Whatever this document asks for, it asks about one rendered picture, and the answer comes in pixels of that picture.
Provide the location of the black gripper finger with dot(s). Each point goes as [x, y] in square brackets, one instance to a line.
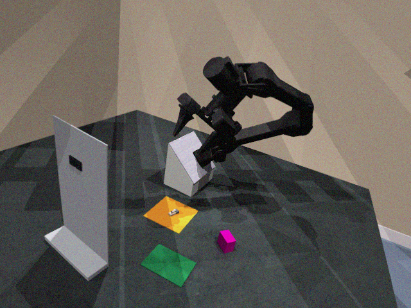
[211, 141]
[183, 119]

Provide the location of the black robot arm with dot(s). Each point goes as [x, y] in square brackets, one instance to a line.
[262, 81]

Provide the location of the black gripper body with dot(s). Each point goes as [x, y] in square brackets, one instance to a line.
[192, 107]

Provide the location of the magenta block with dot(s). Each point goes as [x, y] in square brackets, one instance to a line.
[226, 241]

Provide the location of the green flat rectangular mat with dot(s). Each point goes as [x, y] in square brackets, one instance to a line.
[169, 265]

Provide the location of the grey panel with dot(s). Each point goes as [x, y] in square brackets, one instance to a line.
[82, 162]

